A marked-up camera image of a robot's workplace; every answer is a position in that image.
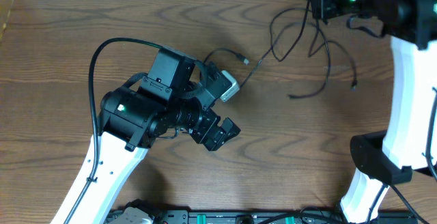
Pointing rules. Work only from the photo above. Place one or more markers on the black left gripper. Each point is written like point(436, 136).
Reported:
point(210, 132)

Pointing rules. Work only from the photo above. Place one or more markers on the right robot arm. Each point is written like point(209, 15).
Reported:
point(387, 158)

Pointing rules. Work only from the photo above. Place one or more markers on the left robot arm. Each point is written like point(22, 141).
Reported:
point(177, 93)

